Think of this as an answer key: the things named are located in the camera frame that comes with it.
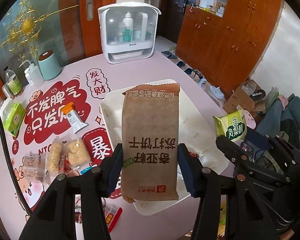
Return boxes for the clear bottle green label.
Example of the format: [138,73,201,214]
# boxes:
[4,66,23,96]

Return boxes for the small white pill bottle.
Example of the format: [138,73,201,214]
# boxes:
[24,68,34,86]

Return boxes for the cardboard box on floor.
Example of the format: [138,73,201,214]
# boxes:
[223,80,266,113]

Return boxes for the white plastic storage bin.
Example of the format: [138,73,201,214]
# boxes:
[100,88,229,216]

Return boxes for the orange white snack bar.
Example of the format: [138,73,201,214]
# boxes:
[61,102,88,134]

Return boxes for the green tissue pack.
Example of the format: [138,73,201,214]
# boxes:
[0,98,26,137]

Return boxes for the pink printed table mat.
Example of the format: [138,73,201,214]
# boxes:
[0,50,236,240]

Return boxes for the wooden wardrobe cabinet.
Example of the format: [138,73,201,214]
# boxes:
[176,0,282,97]

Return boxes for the small silver tin can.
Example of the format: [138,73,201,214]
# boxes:
[2,83,14,99]

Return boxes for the smartphone with lit screen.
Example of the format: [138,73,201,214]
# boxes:
[240,141,254,155]

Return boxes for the white squeeze wash bottle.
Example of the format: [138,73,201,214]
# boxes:
[19,60,45,87]

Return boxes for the white label clear snack packet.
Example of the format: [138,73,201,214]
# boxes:
[23,153,46,183]

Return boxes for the clear bag puffed sticks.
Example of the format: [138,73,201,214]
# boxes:
[46,137,63,176]

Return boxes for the brown paper cracker packet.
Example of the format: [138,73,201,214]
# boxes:
[121,83,180,202]

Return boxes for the green pineapple cake packet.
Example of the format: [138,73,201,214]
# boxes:
[212,110,247,142]

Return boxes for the mint green round canister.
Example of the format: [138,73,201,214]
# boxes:
[38,49,62,81]

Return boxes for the red edged dried fruit packet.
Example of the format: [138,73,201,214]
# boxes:
[104,203,123,232]

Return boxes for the pink plastic stool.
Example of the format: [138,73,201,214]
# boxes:
[243,110,256,129]

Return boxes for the white cosmetics organizer box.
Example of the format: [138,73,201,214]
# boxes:
[97,2,161,64]

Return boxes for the blue white snack packet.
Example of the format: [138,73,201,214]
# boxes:
[80,164,98,175]

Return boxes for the clear bag rice cracker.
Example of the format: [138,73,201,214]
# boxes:
[65,138,91,168]

